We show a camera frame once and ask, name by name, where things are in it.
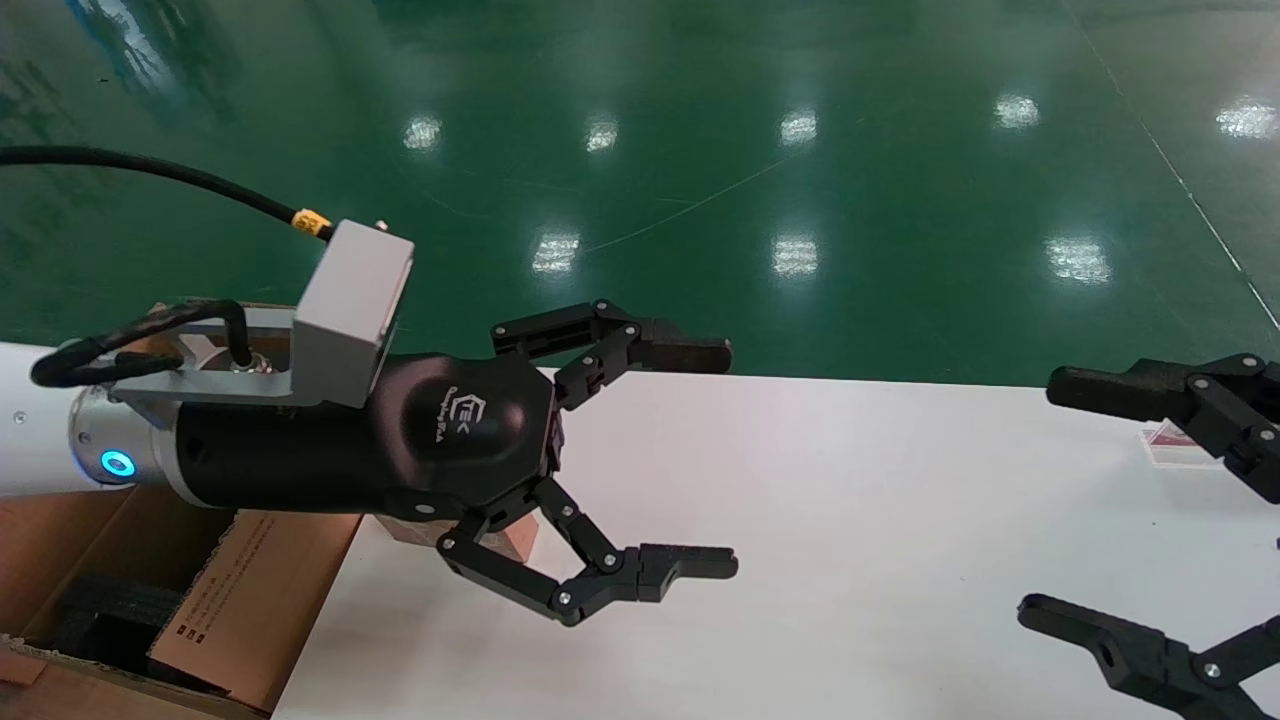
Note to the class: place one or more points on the black foam insert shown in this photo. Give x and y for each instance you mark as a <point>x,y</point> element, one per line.
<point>115,625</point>

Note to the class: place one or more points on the big brown cardboard box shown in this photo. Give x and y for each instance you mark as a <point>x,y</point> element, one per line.
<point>250,600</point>

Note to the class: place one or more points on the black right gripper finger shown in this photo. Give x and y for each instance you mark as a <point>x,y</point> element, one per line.
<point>1130,392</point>
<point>1140,660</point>

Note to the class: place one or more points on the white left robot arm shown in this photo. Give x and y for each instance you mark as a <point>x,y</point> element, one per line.
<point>40,430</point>

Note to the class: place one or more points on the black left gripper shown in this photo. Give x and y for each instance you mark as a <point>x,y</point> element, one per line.
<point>330,460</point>

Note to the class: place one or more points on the white and red card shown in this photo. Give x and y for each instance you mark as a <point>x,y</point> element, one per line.
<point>1170,450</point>

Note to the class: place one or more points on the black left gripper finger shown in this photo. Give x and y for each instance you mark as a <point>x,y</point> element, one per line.
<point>680,355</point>
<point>600,585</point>

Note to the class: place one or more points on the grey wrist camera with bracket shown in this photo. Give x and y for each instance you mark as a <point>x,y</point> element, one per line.
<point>350,300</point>

